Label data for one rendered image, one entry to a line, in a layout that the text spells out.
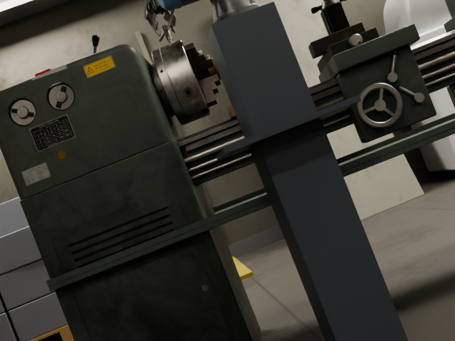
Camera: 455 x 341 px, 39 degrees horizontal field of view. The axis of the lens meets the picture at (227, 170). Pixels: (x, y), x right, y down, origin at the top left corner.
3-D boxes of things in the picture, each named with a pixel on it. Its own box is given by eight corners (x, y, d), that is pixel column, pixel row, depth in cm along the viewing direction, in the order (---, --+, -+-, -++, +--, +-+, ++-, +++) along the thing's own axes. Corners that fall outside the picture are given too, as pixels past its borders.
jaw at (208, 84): (193, 88, 254) (202, 114, 250) (190, 83, 250) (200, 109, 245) (219, 78, 254) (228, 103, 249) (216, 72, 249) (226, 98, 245)
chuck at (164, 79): (175, 118, 236) (145, 41, 240) (187, 130, 267) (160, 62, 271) (183, 115, 236) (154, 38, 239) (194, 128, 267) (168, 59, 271)
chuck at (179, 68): (183, 115, 236) (154, 38, 239) (194, 128, 267) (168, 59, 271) (206, 105, 236) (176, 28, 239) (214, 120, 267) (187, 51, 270)
